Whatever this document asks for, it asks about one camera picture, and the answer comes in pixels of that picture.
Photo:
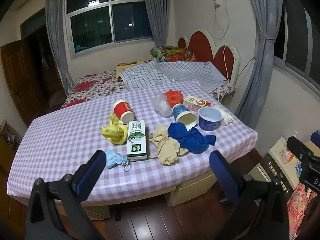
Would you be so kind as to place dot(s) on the yellow folded blanket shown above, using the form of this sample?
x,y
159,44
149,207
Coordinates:
x,y
124,65

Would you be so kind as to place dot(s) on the dark blue cloth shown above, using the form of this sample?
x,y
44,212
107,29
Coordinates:
x,y
192,140

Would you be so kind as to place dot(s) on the white grid-pattern sheet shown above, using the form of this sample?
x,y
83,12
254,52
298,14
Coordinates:
x,y
203,74

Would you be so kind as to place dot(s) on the clear plastic bag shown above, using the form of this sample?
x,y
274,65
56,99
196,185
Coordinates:
x,y
161,106

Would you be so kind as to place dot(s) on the grey curtain right of window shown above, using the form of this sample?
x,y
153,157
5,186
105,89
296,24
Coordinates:
x,y
158,12

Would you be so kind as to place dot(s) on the red heart-shaped headboard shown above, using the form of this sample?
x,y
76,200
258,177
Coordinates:
x,y
223,55

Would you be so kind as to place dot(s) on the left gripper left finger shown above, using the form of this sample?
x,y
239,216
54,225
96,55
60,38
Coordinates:
x,y
43,220

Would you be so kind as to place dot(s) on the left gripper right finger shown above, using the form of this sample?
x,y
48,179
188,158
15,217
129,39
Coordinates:
x,y
260,210

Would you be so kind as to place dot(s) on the red paper cup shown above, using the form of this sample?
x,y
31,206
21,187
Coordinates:
x,y
123,111

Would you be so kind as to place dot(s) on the brown wooden door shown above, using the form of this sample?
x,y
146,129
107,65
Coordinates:
x,y
21,81

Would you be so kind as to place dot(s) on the grey curtain left of window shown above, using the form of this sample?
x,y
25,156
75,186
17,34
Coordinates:
x,y
54,24

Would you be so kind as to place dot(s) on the colourful floral pillow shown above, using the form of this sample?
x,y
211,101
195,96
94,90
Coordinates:
x,y
171,54

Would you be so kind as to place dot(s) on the right side window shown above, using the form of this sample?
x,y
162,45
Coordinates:
x,y
297,44

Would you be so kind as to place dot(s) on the yellow cloth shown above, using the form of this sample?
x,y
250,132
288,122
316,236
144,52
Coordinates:
x,y
116,132

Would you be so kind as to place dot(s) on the blue patterned paper cup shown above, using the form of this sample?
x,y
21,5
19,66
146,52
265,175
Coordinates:
x,y
183,115

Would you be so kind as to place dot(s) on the white appliance with buttons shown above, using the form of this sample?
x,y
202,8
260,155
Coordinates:
x,y
273,166

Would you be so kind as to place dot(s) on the red plastic bag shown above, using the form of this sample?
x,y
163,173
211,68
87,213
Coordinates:
x,y
174,97

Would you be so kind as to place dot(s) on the white tissue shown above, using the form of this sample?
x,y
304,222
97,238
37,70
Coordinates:
x,y
226,118

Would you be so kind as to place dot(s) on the grey tied curtain at right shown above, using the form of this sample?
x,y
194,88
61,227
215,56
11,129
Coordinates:
x,y
268,16

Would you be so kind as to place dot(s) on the floral red bedspread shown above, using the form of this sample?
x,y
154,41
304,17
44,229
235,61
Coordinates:
x,y
94,86

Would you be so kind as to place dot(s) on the light blue face mask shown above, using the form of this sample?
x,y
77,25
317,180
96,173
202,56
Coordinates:
x,y
115,158

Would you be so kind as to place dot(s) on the white wall socket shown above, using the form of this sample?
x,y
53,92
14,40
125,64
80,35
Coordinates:
x,y
217,3

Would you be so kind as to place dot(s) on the beige cloth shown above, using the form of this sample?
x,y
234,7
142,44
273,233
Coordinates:
x,y
168,148

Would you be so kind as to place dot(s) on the red white nut-milk carton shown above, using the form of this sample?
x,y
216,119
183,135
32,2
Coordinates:
x,y
194,104

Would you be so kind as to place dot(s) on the aluminium frame window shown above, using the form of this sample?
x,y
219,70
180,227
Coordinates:
x,y
96,24

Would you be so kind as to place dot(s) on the grey curtain of window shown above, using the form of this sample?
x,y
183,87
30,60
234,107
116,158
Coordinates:
x,y
158,12
54,24

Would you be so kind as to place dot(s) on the green white milk carton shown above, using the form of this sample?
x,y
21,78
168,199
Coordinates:
x,y
136,141

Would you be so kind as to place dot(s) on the pink checkered tablecloth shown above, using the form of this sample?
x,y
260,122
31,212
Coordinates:
x,y
58,143

